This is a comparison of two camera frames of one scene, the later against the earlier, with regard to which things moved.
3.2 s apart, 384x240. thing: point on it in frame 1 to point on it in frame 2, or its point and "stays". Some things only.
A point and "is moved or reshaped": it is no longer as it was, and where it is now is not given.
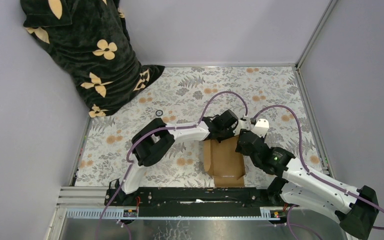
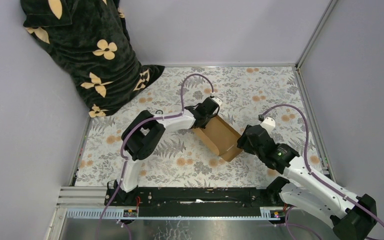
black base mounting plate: [195, 202] stays
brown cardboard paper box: [221, 160] is moved or reshaped
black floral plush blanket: [89, 39] stays
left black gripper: [231, 128] to [208, 116]
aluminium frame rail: [90, 203] stays
